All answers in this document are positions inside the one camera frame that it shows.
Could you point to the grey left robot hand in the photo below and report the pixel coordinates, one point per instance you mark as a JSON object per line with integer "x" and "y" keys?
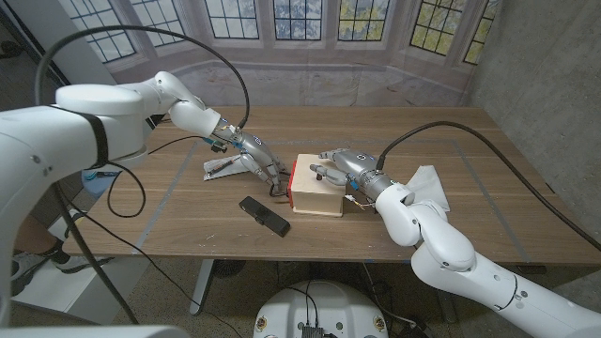
{"x": 256, "y": 152}

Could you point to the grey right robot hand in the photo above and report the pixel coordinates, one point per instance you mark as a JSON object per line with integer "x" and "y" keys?
{"x": 359, "y": 166}

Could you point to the light wooden box with slot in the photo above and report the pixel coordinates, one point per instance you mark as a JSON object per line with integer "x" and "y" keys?
{"x": 314, "y": 197}

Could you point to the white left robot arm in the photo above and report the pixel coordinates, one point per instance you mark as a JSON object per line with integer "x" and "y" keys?
{"x": 56, "y": 136}

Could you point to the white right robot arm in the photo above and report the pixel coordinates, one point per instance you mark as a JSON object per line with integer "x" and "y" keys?
{"x": 451, "y": 263}

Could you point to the black TV remote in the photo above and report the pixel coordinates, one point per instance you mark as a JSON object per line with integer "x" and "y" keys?
{"x": 264, "y": 216}

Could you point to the pen in clear packet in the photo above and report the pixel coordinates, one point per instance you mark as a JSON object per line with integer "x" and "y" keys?
{"x": 220, "y": 168}

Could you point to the white paper napkin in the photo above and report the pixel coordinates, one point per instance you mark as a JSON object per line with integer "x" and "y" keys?
{"x": 429, "y": 185}

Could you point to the printed window backdrop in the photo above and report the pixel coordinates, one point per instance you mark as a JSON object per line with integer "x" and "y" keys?
{"x": 328, "y": 70}

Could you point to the black floor fan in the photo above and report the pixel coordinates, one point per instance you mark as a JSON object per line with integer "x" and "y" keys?
{"x": 228, "y": 268}

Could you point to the grey table leg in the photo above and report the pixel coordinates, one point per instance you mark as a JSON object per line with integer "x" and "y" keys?
{"x": 202, "y": 286}
{"x": 446, "y": 305}

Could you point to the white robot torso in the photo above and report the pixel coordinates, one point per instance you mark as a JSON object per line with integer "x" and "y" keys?
{"x": 321, "y": 307}

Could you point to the white floor mat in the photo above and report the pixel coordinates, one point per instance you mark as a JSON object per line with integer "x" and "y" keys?
{"x": 51, "y": 291}

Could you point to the person's leg with sneaker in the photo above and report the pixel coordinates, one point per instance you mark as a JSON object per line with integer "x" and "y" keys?
{"x": 33, "y": 270}

